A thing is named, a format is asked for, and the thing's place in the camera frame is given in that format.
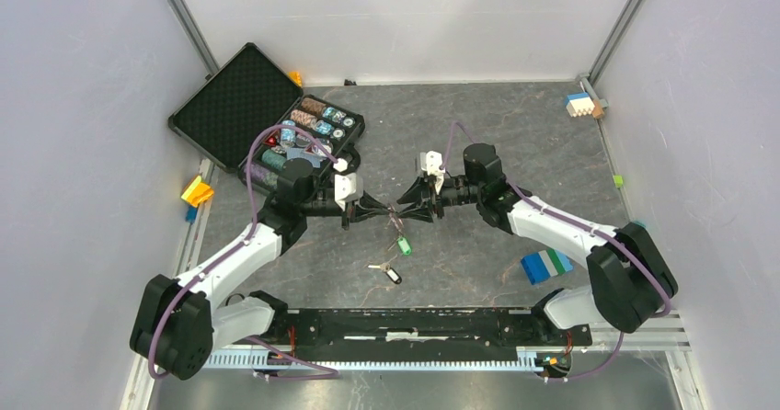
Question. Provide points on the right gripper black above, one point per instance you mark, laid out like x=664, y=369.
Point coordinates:
x=422, y=188

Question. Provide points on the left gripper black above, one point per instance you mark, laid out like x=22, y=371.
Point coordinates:
x=363, y=209

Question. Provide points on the keyring with bunch of keys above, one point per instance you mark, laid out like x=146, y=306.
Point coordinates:
x=395, y=220

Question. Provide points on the key with green tag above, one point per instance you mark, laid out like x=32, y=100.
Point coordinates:
x=403, y=245

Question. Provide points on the key with black tag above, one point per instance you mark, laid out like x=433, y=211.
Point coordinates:
x=390, y=272

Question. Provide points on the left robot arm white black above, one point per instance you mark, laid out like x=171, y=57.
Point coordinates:
x=182, y=320

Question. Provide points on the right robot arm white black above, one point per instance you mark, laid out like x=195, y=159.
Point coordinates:
x=630, y=282

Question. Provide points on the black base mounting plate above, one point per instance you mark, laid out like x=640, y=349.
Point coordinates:
x=420, y=334

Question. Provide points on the black poker chip case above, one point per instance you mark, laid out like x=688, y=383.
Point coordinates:
x=250, y=119

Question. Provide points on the orange block behind case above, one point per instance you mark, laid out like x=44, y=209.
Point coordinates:
x=296, y=78

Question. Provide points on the yellow orange toy block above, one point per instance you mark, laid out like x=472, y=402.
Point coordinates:
x=197, y=192

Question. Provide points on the white blue toy brick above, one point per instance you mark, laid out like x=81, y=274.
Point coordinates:
x=579, y=104

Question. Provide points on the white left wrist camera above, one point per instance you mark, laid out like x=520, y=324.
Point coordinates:
x=348, y=186

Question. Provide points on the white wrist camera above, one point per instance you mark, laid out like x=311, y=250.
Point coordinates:
x=348, y=186
x=431, y=165

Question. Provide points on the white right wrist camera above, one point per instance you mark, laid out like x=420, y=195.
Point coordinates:
x=431, y=165

